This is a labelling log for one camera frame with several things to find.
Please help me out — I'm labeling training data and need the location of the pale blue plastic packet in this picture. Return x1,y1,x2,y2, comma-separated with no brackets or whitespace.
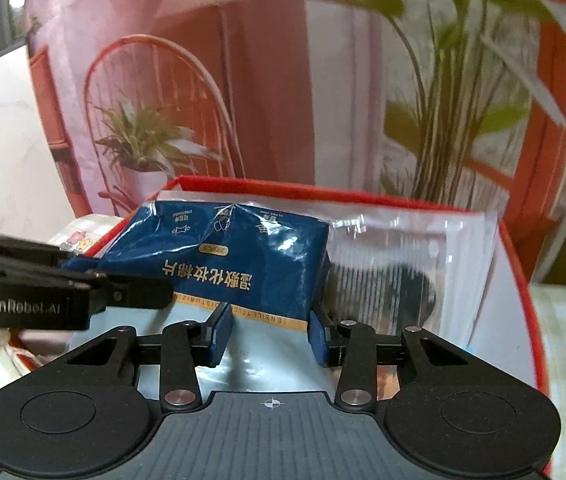
135,305,344,396

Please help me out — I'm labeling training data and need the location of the white floral printed packet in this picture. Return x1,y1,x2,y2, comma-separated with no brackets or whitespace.
45,214,124,257

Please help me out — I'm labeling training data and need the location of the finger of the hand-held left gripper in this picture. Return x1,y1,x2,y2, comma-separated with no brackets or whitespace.
0,240,174,312

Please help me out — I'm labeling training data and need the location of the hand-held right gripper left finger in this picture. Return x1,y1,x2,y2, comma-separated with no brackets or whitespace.
65,305,236,411

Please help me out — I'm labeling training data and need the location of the printed backdrop cloth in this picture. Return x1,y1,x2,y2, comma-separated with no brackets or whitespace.
20,0,566,281

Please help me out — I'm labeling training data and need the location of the clear plastic packet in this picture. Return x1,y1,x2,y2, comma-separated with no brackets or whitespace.
325,207,498,356

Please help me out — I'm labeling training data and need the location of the red cardboard box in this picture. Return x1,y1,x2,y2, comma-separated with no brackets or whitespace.
60,175,548,396

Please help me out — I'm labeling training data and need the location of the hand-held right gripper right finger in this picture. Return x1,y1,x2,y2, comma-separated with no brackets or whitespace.
308,302,468,407

